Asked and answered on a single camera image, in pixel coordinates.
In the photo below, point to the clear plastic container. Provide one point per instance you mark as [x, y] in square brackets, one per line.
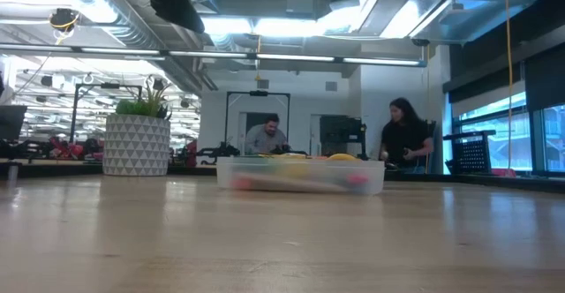
[265, 167]

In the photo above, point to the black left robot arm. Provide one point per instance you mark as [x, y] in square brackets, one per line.
[176, 6]

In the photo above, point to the black background robot arm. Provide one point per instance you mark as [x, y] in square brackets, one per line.
[216, 153]

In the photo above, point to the black equipment rack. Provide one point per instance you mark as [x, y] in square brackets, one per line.
[342, 129]

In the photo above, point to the long LED light bar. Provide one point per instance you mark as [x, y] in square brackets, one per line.
[384, 62]

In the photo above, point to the white triangle-patterned pot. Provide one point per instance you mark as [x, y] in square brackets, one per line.
[137, 147]

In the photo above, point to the green artificial plant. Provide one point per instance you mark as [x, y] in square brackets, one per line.
[132, 107]

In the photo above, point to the black perforated cart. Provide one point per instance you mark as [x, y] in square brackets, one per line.
[470, 154]

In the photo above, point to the red and black equipment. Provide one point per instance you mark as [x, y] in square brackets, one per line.
[66, 149]

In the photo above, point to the black monitor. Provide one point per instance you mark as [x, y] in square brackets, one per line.
[11, 123]

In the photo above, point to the black rectangular stand frame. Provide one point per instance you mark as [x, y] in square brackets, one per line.
[258, 93]

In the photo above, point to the wall vent grille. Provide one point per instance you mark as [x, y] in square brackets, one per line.
[331, 86]
[263, 84]

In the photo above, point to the black dome camera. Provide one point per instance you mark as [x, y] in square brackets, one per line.
[420, 42]

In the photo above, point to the black gantry frame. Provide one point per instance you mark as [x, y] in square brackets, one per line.
[108, 85]

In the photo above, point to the silver round air duct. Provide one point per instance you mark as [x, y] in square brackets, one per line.
[132, 32]

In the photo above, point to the silver rectangular air duct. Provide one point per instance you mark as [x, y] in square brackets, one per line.
[441, 19]

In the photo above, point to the black aluminium table frame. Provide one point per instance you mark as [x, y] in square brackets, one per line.
[66, 169]

